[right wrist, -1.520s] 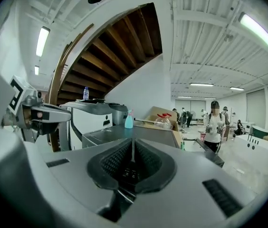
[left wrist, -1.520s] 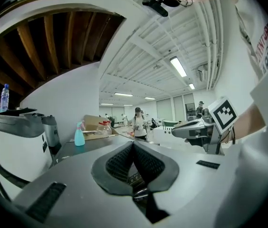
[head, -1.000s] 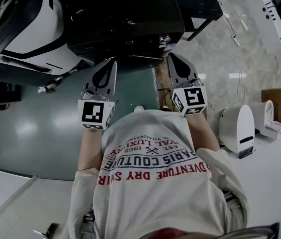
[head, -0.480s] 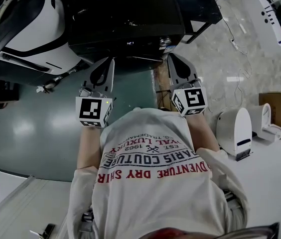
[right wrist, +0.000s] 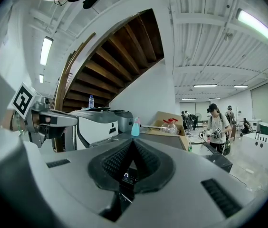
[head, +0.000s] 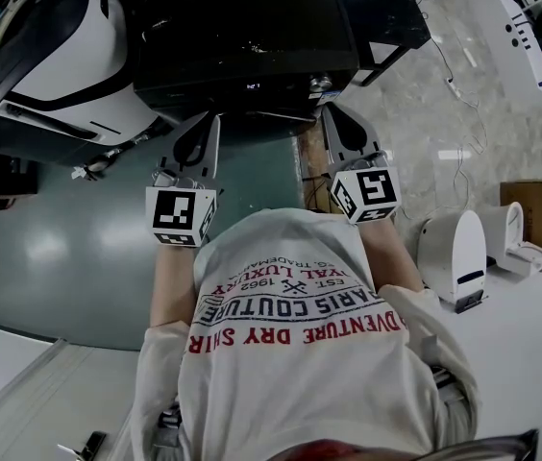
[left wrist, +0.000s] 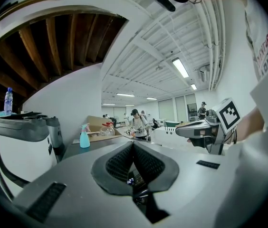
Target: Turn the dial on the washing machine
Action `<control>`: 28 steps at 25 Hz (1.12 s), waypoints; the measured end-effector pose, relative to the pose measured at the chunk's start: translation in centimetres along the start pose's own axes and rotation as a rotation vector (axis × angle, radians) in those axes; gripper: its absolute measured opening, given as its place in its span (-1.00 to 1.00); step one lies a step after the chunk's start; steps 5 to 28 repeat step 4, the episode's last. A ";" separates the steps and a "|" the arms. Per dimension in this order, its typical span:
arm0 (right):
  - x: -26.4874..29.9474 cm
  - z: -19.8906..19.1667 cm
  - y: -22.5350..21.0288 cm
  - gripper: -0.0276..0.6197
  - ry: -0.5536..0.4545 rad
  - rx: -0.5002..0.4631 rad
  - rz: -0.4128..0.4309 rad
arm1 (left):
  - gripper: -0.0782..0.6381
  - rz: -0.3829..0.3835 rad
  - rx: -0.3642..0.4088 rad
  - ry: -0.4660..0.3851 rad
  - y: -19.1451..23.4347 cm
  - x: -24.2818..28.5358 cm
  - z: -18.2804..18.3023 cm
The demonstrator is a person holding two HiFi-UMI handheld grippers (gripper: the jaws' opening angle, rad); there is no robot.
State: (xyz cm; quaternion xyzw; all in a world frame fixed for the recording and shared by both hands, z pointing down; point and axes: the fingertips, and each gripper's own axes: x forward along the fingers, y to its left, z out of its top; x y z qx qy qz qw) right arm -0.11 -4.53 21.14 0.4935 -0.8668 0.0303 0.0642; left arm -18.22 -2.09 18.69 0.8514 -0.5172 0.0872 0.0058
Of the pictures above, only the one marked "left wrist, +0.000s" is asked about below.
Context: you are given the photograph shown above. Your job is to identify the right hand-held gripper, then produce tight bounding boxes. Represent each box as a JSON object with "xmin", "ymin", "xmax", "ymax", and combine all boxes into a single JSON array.
[{"xmin": 175, "ymin": 98, "xmax": 242, "ymax": 155}]

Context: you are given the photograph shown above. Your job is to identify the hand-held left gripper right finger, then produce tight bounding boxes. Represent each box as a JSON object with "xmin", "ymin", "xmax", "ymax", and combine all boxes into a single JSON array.
[{"xmin": 134, "ymin": 141, "xmax": 241, "ymax": 228}]

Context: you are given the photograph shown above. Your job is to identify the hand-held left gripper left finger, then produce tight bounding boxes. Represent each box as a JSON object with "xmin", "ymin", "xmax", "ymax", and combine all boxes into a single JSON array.
[{"xmin": 11, "ymin": 141, "xmax": 157, "ymax": 228}]

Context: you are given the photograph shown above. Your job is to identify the person's right forearm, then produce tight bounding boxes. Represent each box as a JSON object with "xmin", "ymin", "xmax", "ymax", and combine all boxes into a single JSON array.
[{"xmin": 229, "ymin": 107, "xmax": 267, "ymax": 143}]

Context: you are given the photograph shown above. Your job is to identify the person's right hand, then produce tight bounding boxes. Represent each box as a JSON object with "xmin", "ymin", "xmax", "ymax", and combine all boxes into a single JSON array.
[{"xmin": 187, "ymin": 138, "xmax": 212, "ymax": 148}]

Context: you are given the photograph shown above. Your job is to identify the green tub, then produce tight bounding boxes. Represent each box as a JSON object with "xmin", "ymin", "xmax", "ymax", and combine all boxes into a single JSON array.
[{"xmin": 163, "ymin": 120, "xmax": 180, "ymax": 128}]

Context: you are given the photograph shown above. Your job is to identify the white window blind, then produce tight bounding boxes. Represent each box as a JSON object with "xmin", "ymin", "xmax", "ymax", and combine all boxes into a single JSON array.
[
  {"xmin": 185, "ymin": 93, "xmax": 198, "ymax": 104},
  {"xmin": 158, "ymin": 98, "xmax": 174, "ymax": 121},
  {"xmin": 174, "ymin": 95, "xmax": 187, "ymax": 123}
]

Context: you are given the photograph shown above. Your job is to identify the blue spray bottle pink trigger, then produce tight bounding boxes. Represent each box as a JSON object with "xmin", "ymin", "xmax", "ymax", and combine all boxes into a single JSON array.
[{"xmin": 79, "ymin": 123, "xmax": 91, "ymax": 149}]

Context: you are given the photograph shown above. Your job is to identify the ceiling air conditioner unit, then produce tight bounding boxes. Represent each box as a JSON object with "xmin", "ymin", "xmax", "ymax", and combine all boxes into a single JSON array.
[{"xmin": 199, "ymin": 65, "xmax": 211, "ymax": 82}]

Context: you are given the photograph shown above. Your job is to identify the grey slim appliance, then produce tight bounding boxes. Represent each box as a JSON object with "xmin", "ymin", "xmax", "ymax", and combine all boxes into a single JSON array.
[{"xmin": 45, "ymin": 116, "xmax": 65, "ymax": 162}]

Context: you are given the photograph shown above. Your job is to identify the clear bottle red cap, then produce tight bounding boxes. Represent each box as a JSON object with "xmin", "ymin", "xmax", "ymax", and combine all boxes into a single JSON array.
[{"xmin": 99, "ymin": 122, "xmax": 115, "ymax": 136}]

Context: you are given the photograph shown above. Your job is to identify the person's white printed shirt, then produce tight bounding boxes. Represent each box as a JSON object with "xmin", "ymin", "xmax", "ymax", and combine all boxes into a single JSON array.
[{"xmin": 216, "ymin": 0, "xmax": 268, "ymax": 228}]

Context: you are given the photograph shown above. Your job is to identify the open plain cardboard box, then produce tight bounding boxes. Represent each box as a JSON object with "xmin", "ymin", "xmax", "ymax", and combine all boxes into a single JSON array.
[{"xmin": 86, "ymin": 115, "xmax": 125, "ymax": 142}]

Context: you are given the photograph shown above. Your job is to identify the white ceiling pipes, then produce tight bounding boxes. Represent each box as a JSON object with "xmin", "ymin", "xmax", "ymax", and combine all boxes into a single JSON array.
[{"xmin": 200, "ymin": 0, "xmax": 227, "ymax": 90}]

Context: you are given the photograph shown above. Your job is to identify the blue cloth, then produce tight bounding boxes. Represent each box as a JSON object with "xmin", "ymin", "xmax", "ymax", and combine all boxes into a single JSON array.
[{"xmin": 0, "ymin": 110, "xmax": 18, "ymax": 117}]

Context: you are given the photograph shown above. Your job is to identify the clear water bottle blue cap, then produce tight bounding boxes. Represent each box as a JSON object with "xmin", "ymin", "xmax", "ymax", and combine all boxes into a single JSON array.
[{"xmin": 3, "ymin": 87, "xmax": 13, "ymax": 115}]

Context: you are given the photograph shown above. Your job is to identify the wooden beam structure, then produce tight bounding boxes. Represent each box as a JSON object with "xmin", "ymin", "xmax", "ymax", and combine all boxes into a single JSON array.
[{"xmin": 0, "ymin": 0, "xmax": 129, "ymax": 109}]

